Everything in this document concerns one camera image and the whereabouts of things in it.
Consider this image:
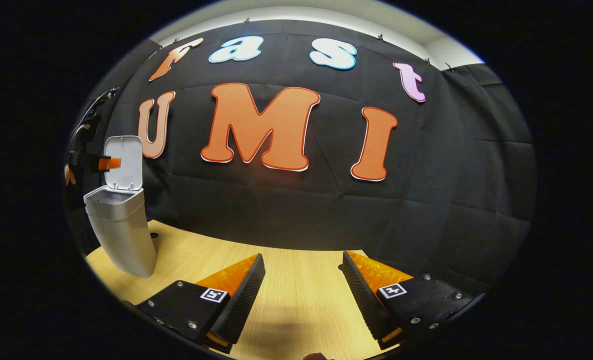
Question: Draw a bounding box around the black backdrop cloth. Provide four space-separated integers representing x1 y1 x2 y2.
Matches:
64 19 537 296

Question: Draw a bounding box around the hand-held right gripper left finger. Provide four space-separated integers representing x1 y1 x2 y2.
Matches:
137 252 267 355

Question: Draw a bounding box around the wooden desktop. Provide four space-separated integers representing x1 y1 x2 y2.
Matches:
85 220 402 360

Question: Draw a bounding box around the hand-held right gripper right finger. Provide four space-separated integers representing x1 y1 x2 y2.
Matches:
342 250 482 351

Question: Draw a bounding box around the white desktop garbage bin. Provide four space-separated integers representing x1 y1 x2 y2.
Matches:
83 135 158 278

